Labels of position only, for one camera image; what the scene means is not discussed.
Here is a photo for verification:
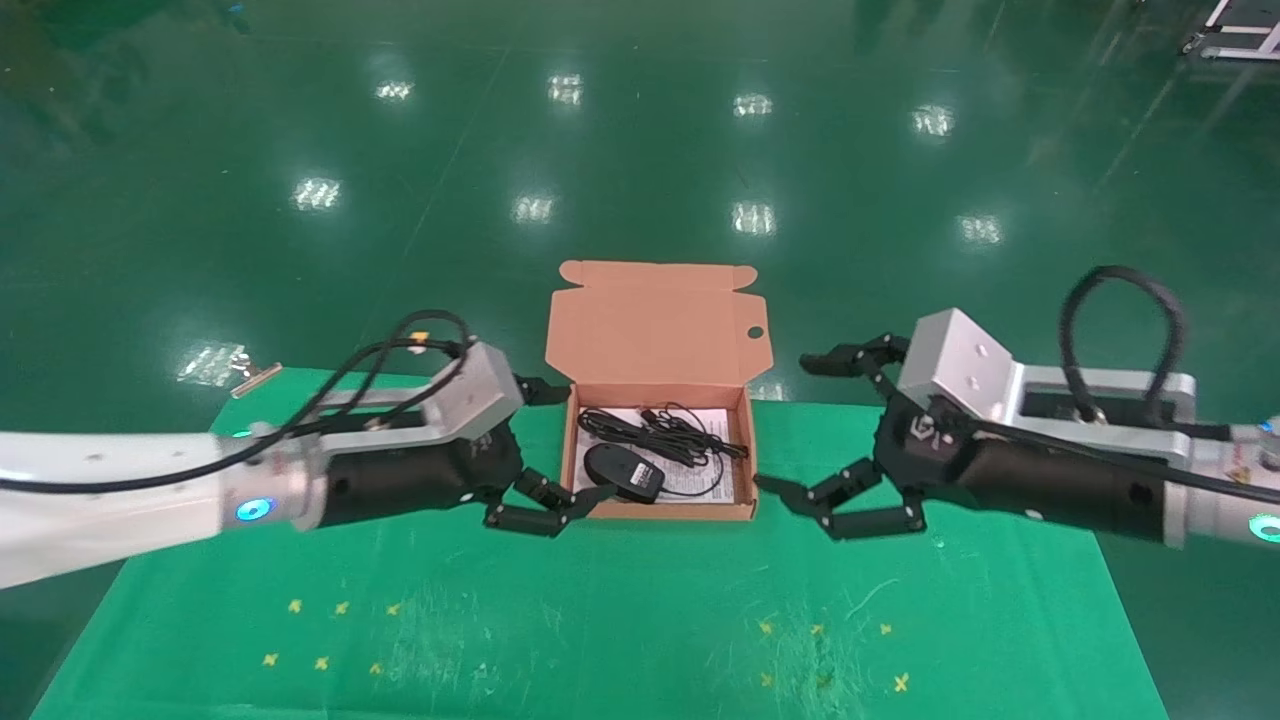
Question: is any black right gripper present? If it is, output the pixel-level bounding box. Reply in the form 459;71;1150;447
752;332;1172;547

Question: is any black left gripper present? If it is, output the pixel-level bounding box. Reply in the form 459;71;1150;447
324;375;624;539

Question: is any black wired computer mouse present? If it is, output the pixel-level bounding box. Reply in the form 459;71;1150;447
583;404;729;505

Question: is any black data cable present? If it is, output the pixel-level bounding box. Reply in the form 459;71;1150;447
577;404;750;471

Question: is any open brown cardboard box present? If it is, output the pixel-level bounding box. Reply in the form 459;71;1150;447
544;259;773;522

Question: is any white printed instruction sheet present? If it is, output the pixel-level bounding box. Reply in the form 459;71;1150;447
573;404;737;504

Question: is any green table mat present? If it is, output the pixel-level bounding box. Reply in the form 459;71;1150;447
30;367;1169;720

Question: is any metal binder clip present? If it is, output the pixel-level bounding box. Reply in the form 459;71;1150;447
228;347;284;399

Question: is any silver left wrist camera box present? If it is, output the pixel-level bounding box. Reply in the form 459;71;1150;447
290;341;527;447

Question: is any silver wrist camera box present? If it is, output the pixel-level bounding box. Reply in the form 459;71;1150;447
290;341;527;447
896;308;1197;443

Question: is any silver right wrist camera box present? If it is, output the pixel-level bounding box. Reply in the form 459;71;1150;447
896;308;1197;443

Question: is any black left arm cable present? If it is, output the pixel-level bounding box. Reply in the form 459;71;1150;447
0;309;477;496

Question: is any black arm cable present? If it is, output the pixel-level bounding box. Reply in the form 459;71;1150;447
0;309;477;496
938;264;1280;493

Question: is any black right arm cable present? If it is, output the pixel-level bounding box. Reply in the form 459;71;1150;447
938;264;1280;493

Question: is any white metal frame cart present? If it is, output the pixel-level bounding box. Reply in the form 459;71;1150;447
1180;0;1280;63

